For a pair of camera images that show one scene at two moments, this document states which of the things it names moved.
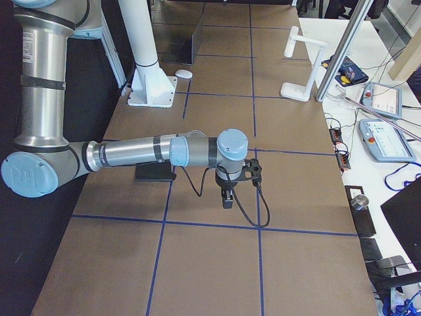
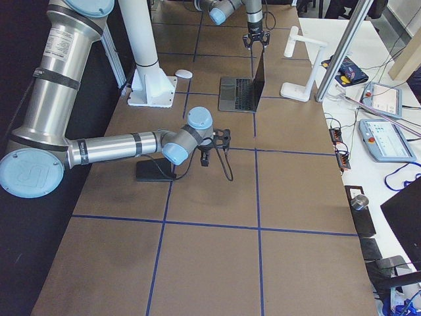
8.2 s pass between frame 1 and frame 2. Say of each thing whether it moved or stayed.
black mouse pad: stayed
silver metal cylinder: stayed
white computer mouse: stayed
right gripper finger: moved
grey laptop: moved
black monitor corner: stayed
